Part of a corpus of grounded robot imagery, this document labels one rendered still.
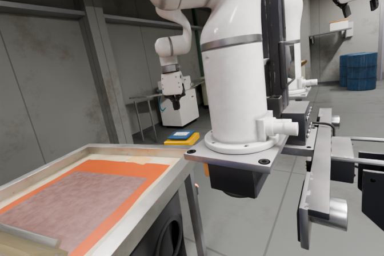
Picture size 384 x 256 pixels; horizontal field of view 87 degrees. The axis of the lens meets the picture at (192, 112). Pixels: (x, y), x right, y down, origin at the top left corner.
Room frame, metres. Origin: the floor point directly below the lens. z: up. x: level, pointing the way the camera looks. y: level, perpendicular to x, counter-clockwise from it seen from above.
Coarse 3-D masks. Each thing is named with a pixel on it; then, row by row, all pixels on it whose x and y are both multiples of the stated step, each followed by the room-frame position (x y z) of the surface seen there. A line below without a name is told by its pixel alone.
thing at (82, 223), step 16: (112, 176) 0.63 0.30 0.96; (128, 176) 0.61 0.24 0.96; (144, 176) 0.59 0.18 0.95; (96, 192) 0.54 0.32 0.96; (112, 192) 0.53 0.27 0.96; (128, 192) 0.52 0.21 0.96; (64, 208) 0.49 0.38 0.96; (80, 208) 0.48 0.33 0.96; (96, 208) 0.47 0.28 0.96; (112, 208) 0.46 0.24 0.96; (128, 208) 0.45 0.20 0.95; (48, 224) 0.43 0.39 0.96; (64, 224) 0.42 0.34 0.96; (80, 224) 0.41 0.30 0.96; (96, 224) 0.41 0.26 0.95; (112, 224) 0.40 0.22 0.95; (64, 240) 0.37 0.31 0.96; (80, 240) 0.36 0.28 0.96; (96, 240) 0.36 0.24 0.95
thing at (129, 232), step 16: (96, 144) 0.90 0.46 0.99; (112, 144) 0.86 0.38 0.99; (128, 144) 0.83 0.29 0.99; (64, 160) 0.77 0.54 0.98; (32, 176) 0.67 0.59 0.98; (48, 176) 0.71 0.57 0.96; (176, 176) 0.50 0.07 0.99; (0, 192) 0.58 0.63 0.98; (16, 192) 0.61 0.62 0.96; (160, 192) 0.44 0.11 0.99; (144, 208) 0.39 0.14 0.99; (160, 208) 0.41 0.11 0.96; (128, 224) 0.35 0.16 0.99; (144, 224) 0.36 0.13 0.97; (112, 240) 0.31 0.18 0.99; (128, 240) 0.32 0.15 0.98
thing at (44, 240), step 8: (0, 224) 0.40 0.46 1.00; (8, 232) 0.37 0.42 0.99; (16, 232) 0.37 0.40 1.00; (24, 232) 0.36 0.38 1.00; (32, 232) 0.36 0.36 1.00; (32, 240) 0.34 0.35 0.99; (40, 240) 0.33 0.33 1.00; (48, 240) 0.33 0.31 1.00; (56, 240) 0.32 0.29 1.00; (56, 248) 0.32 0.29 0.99
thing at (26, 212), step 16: (96, 160) 0.79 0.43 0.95; (64, 176) 0.69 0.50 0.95; (80, 176) 0.67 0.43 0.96; (96, 176) 0.65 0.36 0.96; (32, 192) 0.61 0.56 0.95; (48, 192) 0.59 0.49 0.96; (64, 192) 0.57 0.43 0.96; (80, 192) 0.56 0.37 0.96; (16, 208) 0.53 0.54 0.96; (32, 208) 0.51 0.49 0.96; (48, 208) 0.50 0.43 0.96; (16, 224) 0.45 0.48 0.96; (32, 224) 0.44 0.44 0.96
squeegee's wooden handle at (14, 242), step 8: (0, 232) 0.37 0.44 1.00; (0, 240) 0.31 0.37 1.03; (8, 240) 0.32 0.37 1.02; (16, 240) 0.33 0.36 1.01; (24, 240) 0.34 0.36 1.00; (0, 248) 0.28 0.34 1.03; (8, 248) 0.28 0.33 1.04; (16, 248) 0.28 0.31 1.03; (24, 248) 0.28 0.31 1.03; (32, 248) 0.29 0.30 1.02; (40, 248) 0.30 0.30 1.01; (48, 248) 0.31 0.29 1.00
